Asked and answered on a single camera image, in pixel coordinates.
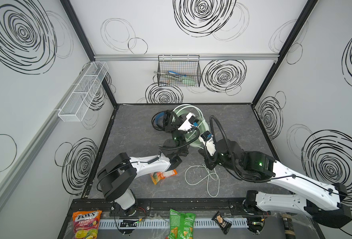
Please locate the Fox's fruits candy bag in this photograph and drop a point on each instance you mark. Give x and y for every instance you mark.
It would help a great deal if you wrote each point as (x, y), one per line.
(86, 224)

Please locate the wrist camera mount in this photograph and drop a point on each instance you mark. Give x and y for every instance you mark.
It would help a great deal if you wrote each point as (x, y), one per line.
(206, 139)
(190, 123)

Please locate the dark bottle at edge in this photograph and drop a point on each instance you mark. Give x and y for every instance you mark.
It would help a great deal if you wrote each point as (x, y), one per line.
(288, 226)

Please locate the black gaming headphones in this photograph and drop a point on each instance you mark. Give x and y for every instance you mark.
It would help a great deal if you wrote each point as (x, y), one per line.
(164, 121)

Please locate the white slotted cable duct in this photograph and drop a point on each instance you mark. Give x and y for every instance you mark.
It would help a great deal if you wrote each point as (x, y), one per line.
(202, 223)

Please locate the small dark snack packet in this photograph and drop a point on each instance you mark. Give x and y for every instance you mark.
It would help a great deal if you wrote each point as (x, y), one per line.
(223, 224)

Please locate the mint green headphones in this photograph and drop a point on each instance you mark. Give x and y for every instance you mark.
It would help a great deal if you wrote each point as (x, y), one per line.
(192, 137)

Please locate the green chips bag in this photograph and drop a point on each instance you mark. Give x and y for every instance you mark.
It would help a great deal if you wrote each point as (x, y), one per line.
(181, 225)

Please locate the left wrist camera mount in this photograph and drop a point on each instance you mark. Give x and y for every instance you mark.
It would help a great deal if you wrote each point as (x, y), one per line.
(190, 123)

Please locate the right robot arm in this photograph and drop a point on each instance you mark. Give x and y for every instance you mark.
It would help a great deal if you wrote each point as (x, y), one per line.
(317, 200)

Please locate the orange snack packet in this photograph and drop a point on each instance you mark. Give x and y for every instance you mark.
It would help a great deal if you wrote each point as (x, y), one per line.
(158, 176)

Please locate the blue item in basket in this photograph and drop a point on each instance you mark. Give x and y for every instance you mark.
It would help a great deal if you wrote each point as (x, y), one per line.
(174, 74)

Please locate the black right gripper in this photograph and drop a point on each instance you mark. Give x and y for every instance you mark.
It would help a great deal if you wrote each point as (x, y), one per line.
(209, 161)

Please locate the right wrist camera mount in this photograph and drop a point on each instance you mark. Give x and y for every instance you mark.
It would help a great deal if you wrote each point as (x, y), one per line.
(206, 139)

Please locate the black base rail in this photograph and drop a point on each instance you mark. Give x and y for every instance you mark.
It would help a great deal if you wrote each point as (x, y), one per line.
(232, 206)

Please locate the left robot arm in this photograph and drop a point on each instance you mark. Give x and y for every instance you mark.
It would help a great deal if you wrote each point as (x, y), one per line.
(115, 178)

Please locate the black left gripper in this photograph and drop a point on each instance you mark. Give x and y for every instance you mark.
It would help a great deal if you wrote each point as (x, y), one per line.
(168, 121)

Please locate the black wire basket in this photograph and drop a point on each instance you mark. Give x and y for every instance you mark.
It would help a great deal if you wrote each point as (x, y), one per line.
(185, 64)

